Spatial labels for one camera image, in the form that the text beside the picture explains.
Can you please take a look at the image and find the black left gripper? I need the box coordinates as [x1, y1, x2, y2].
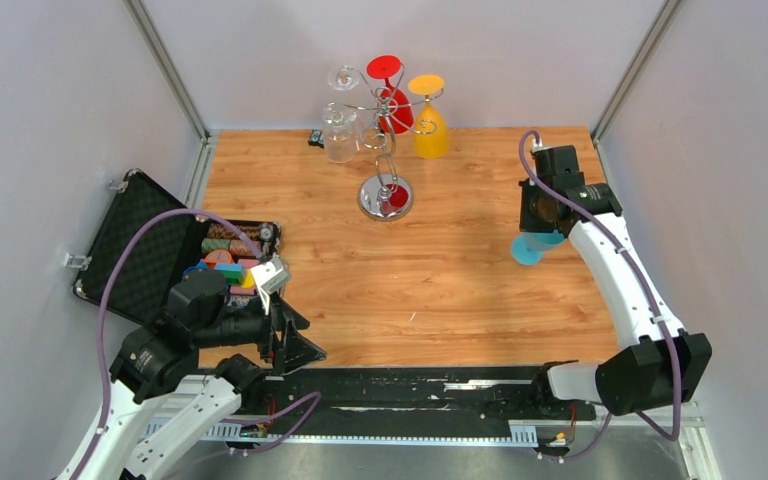
[196, 282, 328, 372]

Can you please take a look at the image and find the blue wine glass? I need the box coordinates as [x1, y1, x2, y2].
[510, 231, 565, 266]

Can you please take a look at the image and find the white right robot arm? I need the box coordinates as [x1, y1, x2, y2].
[512, 145, 712, 418]

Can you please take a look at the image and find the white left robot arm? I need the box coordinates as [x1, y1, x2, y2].
[59, 270, 326, 479]

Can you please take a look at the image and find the chrome wine glass rack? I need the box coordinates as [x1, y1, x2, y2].
[348, 66, 422, 221]

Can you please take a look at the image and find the clear hanging wine glass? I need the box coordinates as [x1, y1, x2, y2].
[322, 65, 360, 164]

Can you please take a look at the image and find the yellow wine glass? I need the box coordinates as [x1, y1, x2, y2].
[408, 74, 449, 159]

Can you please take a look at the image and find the red wine glass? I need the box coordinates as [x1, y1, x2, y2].
[366, 54, 414, 135]

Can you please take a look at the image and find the black poker chip case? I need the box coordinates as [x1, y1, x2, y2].
[72, 169, 281, 325]

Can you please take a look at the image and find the small black clip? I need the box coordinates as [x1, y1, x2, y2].
[308, 129, 324, 148]

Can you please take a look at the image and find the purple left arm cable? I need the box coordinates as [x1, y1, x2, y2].
[76, 207, 324, 480]

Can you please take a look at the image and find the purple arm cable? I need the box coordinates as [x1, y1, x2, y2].
[517, 128, 685, 464]
[76, 207, 324, 480]

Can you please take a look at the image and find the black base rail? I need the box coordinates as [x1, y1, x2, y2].
[261, 365, 597, 439]

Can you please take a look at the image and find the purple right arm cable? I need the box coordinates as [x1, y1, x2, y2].
[517, 128, 685, 464]

